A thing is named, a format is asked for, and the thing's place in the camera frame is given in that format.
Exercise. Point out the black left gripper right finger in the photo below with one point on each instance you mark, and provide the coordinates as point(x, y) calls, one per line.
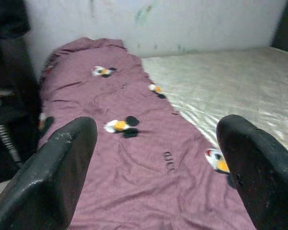
point(261, 177)

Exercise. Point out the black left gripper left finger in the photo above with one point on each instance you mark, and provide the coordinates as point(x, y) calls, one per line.
point(45, 182)

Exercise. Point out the cream quilted mattress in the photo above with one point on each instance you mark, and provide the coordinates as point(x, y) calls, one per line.
point(230, 86)

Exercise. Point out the black furniture unit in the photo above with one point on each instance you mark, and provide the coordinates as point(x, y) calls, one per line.
point(12, 67)

